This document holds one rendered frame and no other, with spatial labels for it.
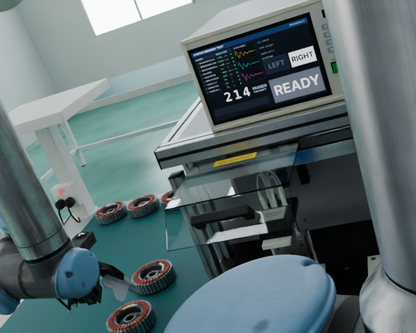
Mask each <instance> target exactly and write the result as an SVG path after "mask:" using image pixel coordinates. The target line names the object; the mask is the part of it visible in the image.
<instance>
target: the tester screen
mask: <svg viewBox="0 0 416 333"><path fill-rule="evenodd" d="M310 46H313V48H314V52H315V54H316V59H317V61H313V62H310V63H305V64H303V65H299V66H296V67H292V68H289V69H285V70H282V71H278V72H275V73H271V74H268V75H267V73H266V71H265V67H264V65H263V60H266V59H270V58H273V57H277V56H280V55H283V54H287V53H290V52H294V51H297V50H301V49H303V48H307V47H310ZM191 56H192V58H193V62H194V64H195V67H196V69H197V72H198V75H199V78H200V81H201V84H202V86H203V89H204V91H205V95H206V97H207V100H208V103H209V105H210V108H211V111H212V113H213V117H214V119H215V121H216V122H217V121H220V120H225V119H227V118H232V117H235V116H239V115H243V114H247V113H250V112H255V111H258V110H262V109H265V108H270V107H273V106H277V105H280V104H285V103H288V102H292V101H296V100H300V99H303V98H308V97H310V96H315V95H318V94H322V93H327V92H328V91H327V88H326V84H325V81H324V77H323V74H322V70H321V67H320V71H321V74H322V78H323V81H324V85H325V88H326V89H325V90H324V91H320V92H315V93H312V94H308V95H305V96H300V97H297V98H293V99H290V100H285V101H282V102H278V103H275V100H274V97H273V94H272V92H271V88H270V86H269V81H268V80H272V79H276V78H278V77H282V76H285V75H290V74H293V73H297V72H299V71H304V70H307V69H311V68H314V67H318V66H320V63H319V60H318V56H317V53H316V49H315V46H314V42H313V39H312V35H311V32H310V28H309V25H308V21H307V18H302V19H300V20H296V21H293V22H290V23H287V24H283V25H281V26H277V27H274V28H270V29H268V30H264V31H261V32H258V33H255V34H252V35H249V36H245V37H243V38H239V39H236V40H233V41H230V42H226V43H224V44H220V45H218V46H213V47H211V48H207V49H205V50H201V51H198V52H195V53H192V54H191ZM248 85H249V86H250V90H251V92H252V96H251V97H248V98H243V99H241V100H237V101H234V102H229V103H226V102H225V100H224V97H223V93H225V92H227V91H231V90H234V89H239V88H241V87H246V86H248ZM263 96H268V98H269V102H270V103H267V104H263V105H260V106H256V107H253V108H248V109H245V110H241V111H237V112H233V113H230V114H226V115H223V116H218V117H216V115H215V112H214V110H217V109H220V108H224V107H227V106H232V105H234V104H239V103H241V102H246V101H249V100H253V99H256V98H261V97H263Z"/></svg>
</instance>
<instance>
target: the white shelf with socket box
mask: <svg viewBox="0 0 416 333"><path fill-rule="evenodd" d="M110 87H111V86H110V84H109V81H108V79H107V78H105V79H102V80H99V81H95V82H93V83H89V84H86V85H83V86H80V87H77V88H74V89H70V90H68V91H64V92H60V93H57V94H54V95H51V96H47V97H45V98H41V99H39V100H35V101H32V102H29V103H26V104H23V105H20V106H19V107H17V108H15V109H14V110H12V111H10V112H9V113H8V114H9V116H10V118H11V120H12V122H13V124H14V126H15V128H16V130H17V132H18V135H24V134H26V133H30V132H33V131H34V133H35V134H36V137H37V138H38V141H39V142H40V145H41V146H42V149H43V151H44V153H45V155H46V157H47V159H48V161H49V163H50V166H51V168H52V170H53V172H54V174H55V176H56V178H57V180H58V182H59V184H56V185H55V186H54V187H53V188H52V189H51V190H50V191H51V193H52V195H53V197H54V199H55V201H56V203H55V207H56V208H57V209H58V214H59V217H60V219H61V222H62V223H63V226H65V224H66V222H67V221H68V219H69V218H70V216H71V217H72V218H73V219H74V221H76V222H78V223H80V222H81V221H84V220H86V219H89V218H91V217H92V216H94V215H95V214H96V212H97V211H98V210H99V208H98V207H97V206H94V204H93V202H92V200H91V197H90V195H89V193H88V191H87V188H86V186H85V184H84V182H83V179H82V178H81V175H80V174H79V171H78V169H77V167H76V165H75V163H74V160H73V158H72V156H71V154H70V152H69V150H68V148H67V146H66V144H65V141H64V139H63V137H62V135H61V132H60V130H59V128H58V126H57V125H58V124H62V123H64V122H66V121H67V120H68V119H69V118H71V117H72V116H74V115H75V114H76V113H77V112H79V111H80V110H82V109H83V108H84V107H85V106H86V105H88V104H89V103H91V102H92V101H93V100H94V99H96V98H97V97H99V96H100V95H101V94H102V93H104V92H105V91H107V90H108V89H109V88H110ZM66 209H68V211H69V213H70V215H69V217H68V218H67V219H66V220H65V222H63V220H62V218H61V214H60V211H62V210H66ZM70 209H72V211H73V213H74V215H75V216H73V215H72V213H71V211H70Z"/></svg>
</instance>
